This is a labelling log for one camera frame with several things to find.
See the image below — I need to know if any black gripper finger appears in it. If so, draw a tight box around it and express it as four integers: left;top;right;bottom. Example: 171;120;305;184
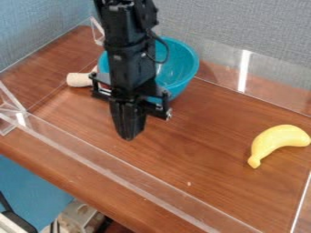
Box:
110;101;130;140
130;104;147;139

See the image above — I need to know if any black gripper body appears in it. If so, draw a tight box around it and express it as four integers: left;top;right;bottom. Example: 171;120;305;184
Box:
88;72;173;120

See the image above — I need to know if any blue bowl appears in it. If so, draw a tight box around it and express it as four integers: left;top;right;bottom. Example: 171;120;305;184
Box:
98;35;201;103

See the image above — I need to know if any white and red toy mushroom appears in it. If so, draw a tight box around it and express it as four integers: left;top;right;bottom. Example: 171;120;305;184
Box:
66;66;99;87

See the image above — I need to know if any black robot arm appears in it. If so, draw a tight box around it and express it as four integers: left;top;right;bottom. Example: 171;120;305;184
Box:
88;0;171;140

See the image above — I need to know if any clear acrylic front barrier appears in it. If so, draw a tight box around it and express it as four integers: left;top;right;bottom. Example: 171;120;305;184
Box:
0;113;262;233

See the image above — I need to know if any clear acrylic barrier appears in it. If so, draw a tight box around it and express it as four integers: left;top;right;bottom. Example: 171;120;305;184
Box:
197;43;311;117
0;113;262;233

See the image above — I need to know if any clear acrylic back barrier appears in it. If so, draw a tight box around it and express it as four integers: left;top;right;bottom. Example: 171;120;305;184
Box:
197;43;311;117

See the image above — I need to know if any yellow toy banana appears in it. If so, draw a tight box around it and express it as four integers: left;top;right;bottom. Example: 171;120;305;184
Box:
249;125;311;168

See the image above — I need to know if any white block under table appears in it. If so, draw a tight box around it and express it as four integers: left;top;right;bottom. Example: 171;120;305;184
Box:
47;199;106;233

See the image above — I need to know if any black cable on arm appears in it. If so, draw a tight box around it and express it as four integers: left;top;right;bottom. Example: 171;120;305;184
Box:
144;30;170;65

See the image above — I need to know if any clear acrylic corner bracket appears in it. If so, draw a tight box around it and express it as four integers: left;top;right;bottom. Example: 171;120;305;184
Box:
90;16;104;46

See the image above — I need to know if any clear acrylic left bracket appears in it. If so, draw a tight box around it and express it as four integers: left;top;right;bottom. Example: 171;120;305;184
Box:
0;81;28;136

